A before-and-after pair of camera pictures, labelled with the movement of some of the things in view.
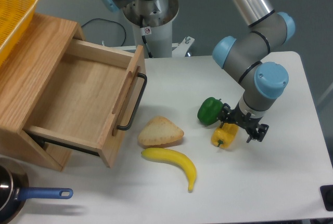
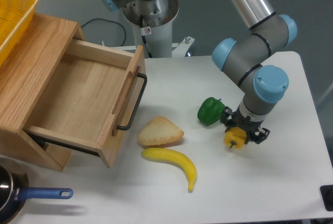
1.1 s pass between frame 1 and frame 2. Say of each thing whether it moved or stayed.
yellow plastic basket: stayed
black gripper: stayed
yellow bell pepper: moved
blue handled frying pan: stayed
